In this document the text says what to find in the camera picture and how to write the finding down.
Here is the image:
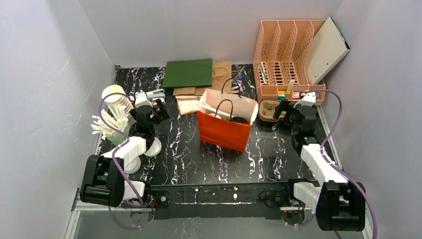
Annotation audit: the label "white lids partial stack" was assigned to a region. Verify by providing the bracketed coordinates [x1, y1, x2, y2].
[144, 137, 162, 157]

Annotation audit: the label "orange paper bag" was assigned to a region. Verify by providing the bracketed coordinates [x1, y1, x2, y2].
[197, 89, 259, 152]

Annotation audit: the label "single white cup lid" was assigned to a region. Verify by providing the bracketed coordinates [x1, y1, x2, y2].
[209, 113, 221, 119]

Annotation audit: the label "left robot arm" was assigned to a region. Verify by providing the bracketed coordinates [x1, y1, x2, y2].
[80, 99, 169, 208]

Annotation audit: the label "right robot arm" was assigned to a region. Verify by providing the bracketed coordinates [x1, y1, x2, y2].
[273, 100, 366, 232]

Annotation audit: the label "red small box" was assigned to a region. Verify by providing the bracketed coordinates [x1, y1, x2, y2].
[292, 92, 302, 100]

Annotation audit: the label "stack of pulp cup carriers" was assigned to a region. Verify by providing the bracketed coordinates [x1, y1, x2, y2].
[258, 100, 286, 122]

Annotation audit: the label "pink desk file organizer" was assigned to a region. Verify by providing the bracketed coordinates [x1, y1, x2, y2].
[253, 20, 326, 105]

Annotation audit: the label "green cup of straws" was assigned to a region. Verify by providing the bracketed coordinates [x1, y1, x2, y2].
[91, 109, 130, 146]

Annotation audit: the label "tall stack paper cups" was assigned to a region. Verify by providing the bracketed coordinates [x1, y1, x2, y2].
[102, 85, 134, 123]

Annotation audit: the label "green paper bag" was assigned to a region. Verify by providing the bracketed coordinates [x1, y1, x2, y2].
[162, 58, 212, 88]

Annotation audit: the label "white cup lids stack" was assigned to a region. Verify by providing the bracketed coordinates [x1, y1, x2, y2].
[124, 157, 141, 175]

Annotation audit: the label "white board panel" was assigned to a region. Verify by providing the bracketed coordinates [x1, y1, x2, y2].
[305, 17, 350, 85]

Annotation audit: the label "brown kraft paper bag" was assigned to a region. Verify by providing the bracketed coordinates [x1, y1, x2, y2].
[173, 61, 232, 96]

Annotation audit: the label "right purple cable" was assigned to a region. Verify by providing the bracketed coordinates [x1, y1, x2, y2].
[303, 90, 379, 239]

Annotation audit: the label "purple cable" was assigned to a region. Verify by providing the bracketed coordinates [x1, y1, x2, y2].
[303, 90, 379, 239]
[98, 92, 146, 230]

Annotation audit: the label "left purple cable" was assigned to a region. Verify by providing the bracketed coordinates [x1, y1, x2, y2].
[98, 92, 146, 230]

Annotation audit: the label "metal base rail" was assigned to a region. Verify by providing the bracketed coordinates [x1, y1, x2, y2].
[70, 182, 375, 238]

